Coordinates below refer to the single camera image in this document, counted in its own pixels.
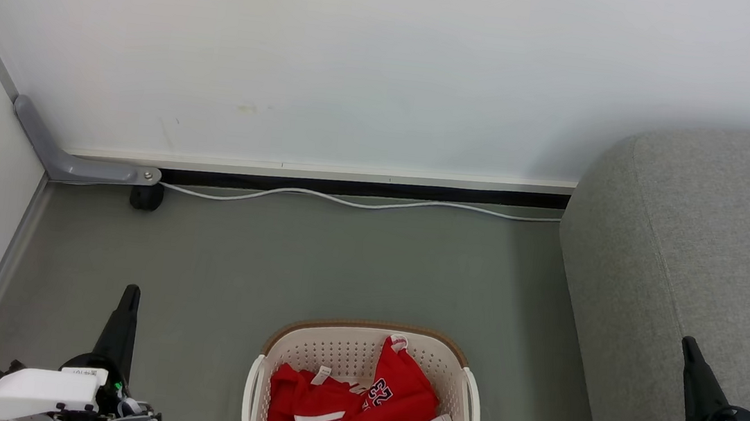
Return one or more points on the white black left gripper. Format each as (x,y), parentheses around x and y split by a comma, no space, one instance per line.
(36,387)

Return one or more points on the red and white jersey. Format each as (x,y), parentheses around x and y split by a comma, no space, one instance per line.
(388,414)

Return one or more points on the grey fabric sofa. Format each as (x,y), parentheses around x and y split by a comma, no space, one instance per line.
(697,258)

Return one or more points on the black caster wheel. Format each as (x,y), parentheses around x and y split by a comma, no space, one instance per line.
(146,197)

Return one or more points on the grey metal partition foot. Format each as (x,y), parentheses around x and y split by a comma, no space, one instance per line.
(73,167)

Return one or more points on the cream perforated laundry basket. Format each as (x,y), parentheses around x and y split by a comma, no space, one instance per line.
(339,357)

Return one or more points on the black baseboard strip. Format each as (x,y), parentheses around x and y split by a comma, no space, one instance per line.
(363,187)

